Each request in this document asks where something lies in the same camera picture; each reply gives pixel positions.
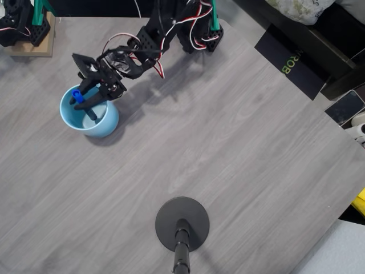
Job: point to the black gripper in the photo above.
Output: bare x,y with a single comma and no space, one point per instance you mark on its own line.
106,89

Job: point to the blue capped black marker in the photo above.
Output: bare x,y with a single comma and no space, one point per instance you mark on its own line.
77,96

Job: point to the light blue ceramic mug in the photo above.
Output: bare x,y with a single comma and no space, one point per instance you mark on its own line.
105,125

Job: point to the wooden base board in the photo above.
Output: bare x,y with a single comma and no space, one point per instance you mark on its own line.
34,50

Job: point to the black box with green letters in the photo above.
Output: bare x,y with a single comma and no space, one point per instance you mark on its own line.
299,71

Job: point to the white patterned pillow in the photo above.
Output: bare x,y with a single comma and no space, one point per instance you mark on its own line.
299,10

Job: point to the black furniture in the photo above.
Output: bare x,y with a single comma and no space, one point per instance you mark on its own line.
328,37

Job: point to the black smartphone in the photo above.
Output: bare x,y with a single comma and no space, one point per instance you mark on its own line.
346,107

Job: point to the white rounded device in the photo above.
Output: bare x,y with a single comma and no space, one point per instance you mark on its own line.
360,122

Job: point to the yellow object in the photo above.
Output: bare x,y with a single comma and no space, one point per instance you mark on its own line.
360,201

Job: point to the black gripper camera mount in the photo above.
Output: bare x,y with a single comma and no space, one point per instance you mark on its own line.
85,64

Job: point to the black round-base camera stand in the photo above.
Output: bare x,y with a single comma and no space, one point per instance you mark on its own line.
171,217

